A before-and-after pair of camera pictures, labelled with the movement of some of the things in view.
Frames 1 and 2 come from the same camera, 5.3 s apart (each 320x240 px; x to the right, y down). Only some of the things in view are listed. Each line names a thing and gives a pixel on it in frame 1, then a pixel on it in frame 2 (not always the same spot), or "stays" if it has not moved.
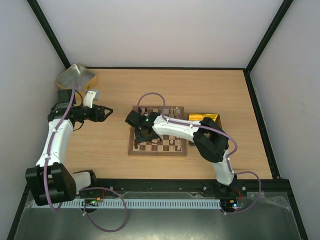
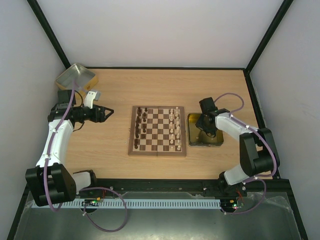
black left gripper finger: (105, 107) stays
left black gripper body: (93, 117) stays
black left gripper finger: (106, 115) stays
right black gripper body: (144, 133) -> (205, 124)
